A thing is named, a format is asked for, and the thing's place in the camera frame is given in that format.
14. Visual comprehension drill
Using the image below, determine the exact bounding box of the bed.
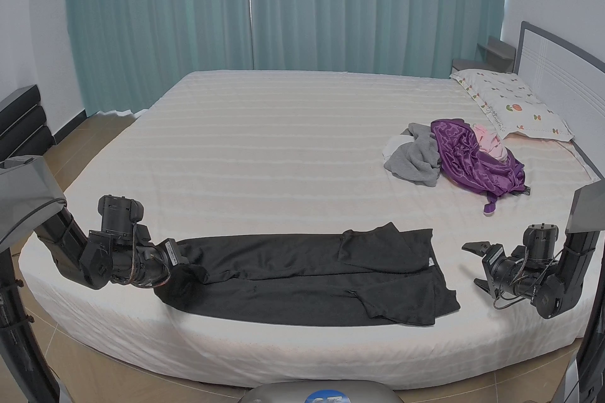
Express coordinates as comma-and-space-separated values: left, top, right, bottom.
19, 21, 605, 390

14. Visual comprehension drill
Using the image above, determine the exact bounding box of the grey garment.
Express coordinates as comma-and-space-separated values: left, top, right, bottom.
384, 122, 442, 188

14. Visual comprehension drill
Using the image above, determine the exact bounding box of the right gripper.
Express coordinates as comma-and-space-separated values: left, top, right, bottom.
462, 241, 521, 299

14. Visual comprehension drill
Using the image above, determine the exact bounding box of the black chest of drawers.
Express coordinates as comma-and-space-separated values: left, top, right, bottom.
0, 85, 53, 161

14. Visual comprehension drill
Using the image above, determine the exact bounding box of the purple satin garment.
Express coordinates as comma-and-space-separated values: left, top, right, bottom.
430, 119, 531, 217

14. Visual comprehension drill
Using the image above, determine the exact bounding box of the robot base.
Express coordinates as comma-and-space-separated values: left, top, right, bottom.
236, 381, 398, 403

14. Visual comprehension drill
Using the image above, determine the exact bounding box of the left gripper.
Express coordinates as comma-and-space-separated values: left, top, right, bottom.
144, 239, 190, 287

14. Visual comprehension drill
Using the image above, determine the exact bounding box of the black T-shirt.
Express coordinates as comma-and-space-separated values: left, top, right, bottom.
155, 223, 460, 327

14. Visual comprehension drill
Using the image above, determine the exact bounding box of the pink garment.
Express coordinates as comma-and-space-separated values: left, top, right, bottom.
473, 122, 509, 163

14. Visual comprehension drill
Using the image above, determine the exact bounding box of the black cable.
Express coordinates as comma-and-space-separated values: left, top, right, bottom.
492, 292, 525, 310

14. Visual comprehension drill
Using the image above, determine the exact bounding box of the grey bedside table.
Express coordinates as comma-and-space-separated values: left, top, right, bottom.
451, 36, 516, 73

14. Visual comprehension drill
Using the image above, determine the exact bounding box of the white printed pillow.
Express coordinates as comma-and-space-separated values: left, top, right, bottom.
450, 68, 574, 142

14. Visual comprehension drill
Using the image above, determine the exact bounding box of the white garment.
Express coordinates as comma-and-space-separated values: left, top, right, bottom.
382, 134, 412, 159

